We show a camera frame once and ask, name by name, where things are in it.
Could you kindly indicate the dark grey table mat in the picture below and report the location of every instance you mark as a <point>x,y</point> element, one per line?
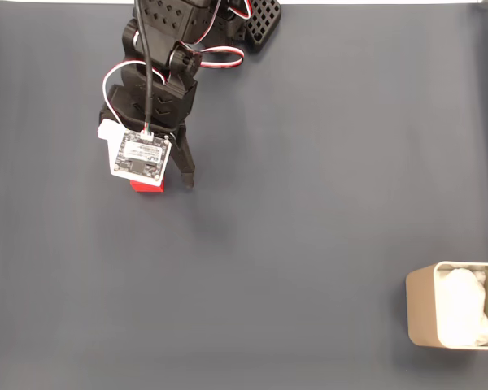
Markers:
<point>268,223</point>

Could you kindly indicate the beige metal box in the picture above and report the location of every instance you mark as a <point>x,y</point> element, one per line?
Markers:
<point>421,308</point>

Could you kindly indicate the white crumpled cloth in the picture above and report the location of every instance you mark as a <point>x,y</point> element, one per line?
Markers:
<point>459,308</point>

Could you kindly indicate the red cube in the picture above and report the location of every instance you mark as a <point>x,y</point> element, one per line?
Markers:
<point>146,187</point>

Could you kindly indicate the white camera board mount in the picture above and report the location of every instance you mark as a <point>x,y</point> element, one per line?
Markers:
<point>140,158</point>

